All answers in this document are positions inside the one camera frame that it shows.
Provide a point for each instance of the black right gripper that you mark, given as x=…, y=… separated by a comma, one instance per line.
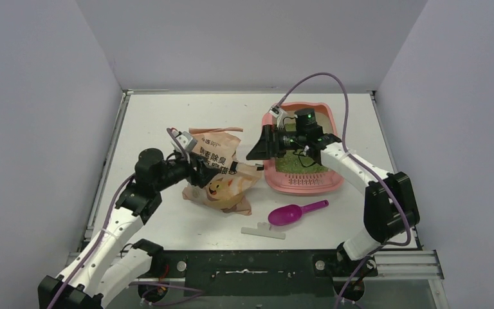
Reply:
x=270, y=141

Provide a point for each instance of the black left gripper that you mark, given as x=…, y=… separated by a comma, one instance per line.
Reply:
x=203, y=172

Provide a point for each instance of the beige cat litter bag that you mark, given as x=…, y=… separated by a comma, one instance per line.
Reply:
x=225, y=191

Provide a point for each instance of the purple litter scoop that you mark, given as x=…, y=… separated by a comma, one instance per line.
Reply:
x=292, y=213

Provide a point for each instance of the white bag clip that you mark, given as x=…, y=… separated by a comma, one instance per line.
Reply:
x=263, y=231

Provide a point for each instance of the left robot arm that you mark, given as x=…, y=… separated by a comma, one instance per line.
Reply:
x=95, y=277

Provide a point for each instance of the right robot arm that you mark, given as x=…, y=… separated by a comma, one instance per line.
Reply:
x=390, y=206

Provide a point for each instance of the green cat litter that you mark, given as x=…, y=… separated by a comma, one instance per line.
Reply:
x=291, y=163

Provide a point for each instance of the pink litter box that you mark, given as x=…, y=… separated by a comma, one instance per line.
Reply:
x=306, y=184

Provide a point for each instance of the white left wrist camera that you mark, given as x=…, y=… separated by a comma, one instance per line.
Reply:
x=184, y=141

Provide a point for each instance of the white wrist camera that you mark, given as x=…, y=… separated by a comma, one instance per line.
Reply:
x=184, y=141
x=279, y=115

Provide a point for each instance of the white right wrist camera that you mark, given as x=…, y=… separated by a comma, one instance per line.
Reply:
x=279, y=115

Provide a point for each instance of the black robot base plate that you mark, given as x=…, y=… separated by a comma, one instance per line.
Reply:
x=317, y=272

